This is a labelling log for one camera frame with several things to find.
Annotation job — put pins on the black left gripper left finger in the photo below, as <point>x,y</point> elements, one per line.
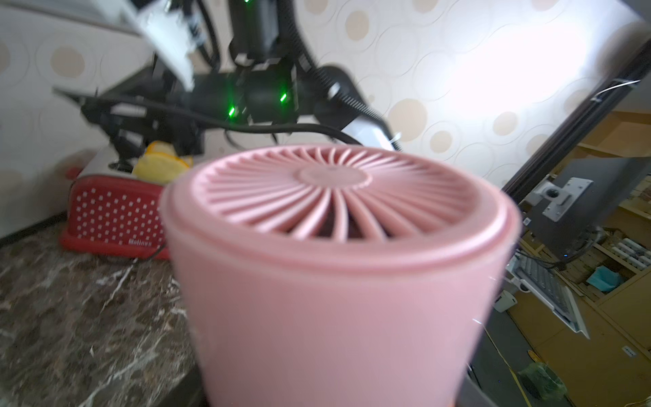
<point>188,392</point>

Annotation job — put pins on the pink hair dryer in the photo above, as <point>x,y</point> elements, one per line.
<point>333,275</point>

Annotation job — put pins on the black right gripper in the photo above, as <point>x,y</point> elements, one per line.
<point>132,128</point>

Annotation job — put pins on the wooden shelf unit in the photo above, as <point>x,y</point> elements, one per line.
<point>610,366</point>

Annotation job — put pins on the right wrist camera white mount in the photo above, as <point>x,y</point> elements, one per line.
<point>173,34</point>

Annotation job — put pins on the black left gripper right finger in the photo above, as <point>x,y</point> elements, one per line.
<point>470,395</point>

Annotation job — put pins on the yellow toast slice front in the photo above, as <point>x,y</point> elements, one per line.
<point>160,164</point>

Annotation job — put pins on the black monitor on stand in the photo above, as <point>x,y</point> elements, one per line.
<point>567,213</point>

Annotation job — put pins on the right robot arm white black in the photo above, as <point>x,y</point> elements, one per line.
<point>276,85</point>

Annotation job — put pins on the red polka dot toaster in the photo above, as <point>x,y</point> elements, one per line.
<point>111,213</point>

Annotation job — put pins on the black right corner post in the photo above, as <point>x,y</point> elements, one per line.
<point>591,112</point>

